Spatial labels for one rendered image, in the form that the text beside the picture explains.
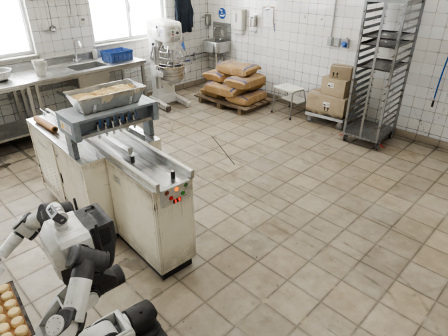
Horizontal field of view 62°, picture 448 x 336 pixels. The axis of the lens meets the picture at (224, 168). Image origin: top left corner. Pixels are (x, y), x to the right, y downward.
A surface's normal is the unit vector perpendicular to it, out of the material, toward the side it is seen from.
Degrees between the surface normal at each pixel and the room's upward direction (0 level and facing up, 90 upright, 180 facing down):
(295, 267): 0
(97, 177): 90
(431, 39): 90
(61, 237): 1
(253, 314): 0
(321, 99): 87
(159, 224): 90
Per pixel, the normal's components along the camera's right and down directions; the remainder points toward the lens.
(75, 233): -0.01, -0.87
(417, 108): -0.70, 0.34
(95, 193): 0.67, 0.36
